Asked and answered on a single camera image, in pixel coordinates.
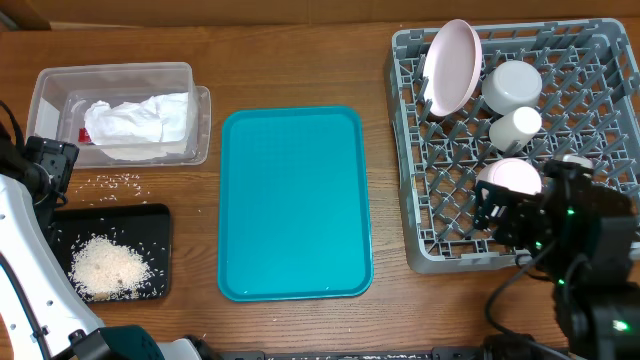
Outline red snack wrapper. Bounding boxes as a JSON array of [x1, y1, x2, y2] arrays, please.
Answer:
[[78, 128, 92, 144]]

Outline pink plastic bowl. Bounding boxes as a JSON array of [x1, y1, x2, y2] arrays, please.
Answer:
[[476, 158, 542, 195]]

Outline white plastic cup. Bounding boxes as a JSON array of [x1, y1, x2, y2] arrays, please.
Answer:
[[489, 107, 542, 152]]

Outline white napkin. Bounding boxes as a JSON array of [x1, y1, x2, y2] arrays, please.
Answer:
[[142, 92, 189, 142], [84, 100, 163, 146]]

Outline grey plastic bowl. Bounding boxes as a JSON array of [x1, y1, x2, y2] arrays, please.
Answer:
[[482, 60, 542, 115]]

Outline pink round plate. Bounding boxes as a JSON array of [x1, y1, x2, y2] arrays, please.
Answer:
[[423, 19, 482, 117]]

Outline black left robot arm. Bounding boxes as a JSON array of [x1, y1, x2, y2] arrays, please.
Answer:
[[1, 128, 215, 359]]

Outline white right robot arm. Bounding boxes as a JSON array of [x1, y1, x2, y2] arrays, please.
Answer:
[[474, 158, 639, 359]]

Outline grey dishwasher rack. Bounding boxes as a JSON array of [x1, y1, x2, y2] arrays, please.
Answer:
[[385, 18, 639, 274]]

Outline white label sticker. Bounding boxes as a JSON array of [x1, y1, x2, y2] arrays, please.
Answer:
[[34, 98, 60, 139]]

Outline scattered rice grains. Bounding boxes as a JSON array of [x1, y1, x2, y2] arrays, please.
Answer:
[[68, 172, 151, 207]]

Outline clear plastic bin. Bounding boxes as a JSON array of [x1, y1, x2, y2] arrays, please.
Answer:
[[26, 62, 211, 168]]

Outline pile of white rice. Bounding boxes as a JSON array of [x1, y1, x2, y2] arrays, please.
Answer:
[[67, 235, 153, 302]]

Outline teal plastic tray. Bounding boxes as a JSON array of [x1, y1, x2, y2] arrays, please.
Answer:
[[218, 106, 374, 302]]

